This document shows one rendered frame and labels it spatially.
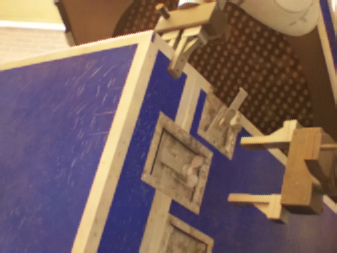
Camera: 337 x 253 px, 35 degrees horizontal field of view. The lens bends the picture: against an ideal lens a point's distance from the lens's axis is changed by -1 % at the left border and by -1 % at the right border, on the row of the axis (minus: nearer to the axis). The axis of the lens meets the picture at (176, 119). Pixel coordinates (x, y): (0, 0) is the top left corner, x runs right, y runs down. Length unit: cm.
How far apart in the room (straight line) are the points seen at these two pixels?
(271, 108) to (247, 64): 17
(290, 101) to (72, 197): 108
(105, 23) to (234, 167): 108
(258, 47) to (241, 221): 78
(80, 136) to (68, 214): 14
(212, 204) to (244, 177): 13
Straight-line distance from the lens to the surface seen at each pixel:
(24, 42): 594
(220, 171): 110
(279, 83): 182
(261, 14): 117
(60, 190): 92
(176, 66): 98
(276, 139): 92
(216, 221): 109
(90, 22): 212
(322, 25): 161
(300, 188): 85
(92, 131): 93
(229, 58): 187
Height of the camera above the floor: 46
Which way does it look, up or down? 23 degrees up
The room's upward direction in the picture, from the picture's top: 15 degrees clockwise
